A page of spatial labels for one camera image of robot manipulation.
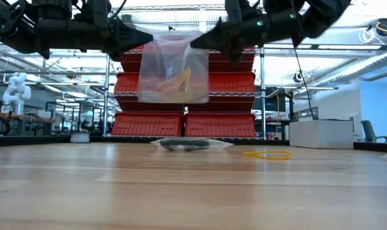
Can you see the black workstation frame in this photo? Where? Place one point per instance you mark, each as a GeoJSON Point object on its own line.
{"type": "Point", "coordinates": [85, 124]}

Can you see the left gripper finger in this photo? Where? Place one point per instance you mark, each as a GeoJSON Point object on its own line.
{"type": "Point", "coordinates": [120, 46]}
{"type": "Point", "coordinates": [126, 32]}

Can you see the black rubber band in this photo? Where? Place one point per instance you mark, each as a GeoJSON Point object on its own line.
{"type": "Point", "coordinates": [184, 142]}
{"type": "Point", "coordinates": [180, 148]}

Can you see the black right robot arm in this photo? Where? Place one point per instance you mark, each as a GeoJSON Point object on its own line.
{"type": "Point", "coordinates": [318, 16]}

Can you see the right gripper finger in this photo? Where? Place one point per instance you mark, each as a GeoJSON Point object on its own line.
{"type": "Point", "coordinates": [233, 30]}
{"type": "Point", "coordinates": [235, 51]}

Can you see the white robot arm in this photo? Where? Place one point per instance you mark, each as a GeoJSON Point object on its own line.
{"type": "Point", "coordinates": [16, 86]}

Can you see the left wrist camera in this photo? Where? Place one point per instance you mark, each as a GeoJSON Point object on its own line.
{"type": "Point", "coordinates": [97, 12]}

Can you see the white box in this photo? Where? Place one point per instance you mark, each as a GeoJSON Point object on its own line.
{"type": "Point", "coordinates": [321, 134]}

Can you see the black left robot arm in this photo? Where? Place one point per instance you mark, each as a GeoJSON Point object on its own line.
{"type": "Point", "coordinates": [8, 28]}

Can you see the white ventilation duct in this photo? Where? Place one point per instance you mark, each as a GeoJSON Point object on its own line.
{"type": "Point", "coordinates": [366, 67]}

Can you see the black monitor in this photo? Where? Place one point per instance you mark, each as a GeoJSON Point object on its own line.
{"type": "Point", "coordinates": [271, 102]}

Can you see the grey office chair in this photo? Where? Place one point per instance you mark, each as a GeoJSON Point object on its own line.
{"type": "Point", "coordinates": [367, 131]}

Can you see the black ceiling camera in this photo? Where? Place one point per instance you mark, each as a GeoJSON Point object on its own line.
{"type": "Point", "coordinates": [297, 77]}

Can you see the wooden workbench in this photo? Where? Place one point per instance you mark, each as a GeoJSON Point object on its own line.
{"type": "Point", "coordinates": [21, 117]}

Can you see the white tape roll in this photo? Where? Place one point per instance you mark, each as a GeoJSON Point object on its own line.
{"type": "Point", "coordinates": [80, 138]}

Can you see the clear zip bag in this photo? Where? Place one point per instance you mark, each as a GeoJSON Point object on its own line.
{"type": "Point", "coordinates": [168, 57]}
{"type": "Point", "coordinates": [219, 143]}

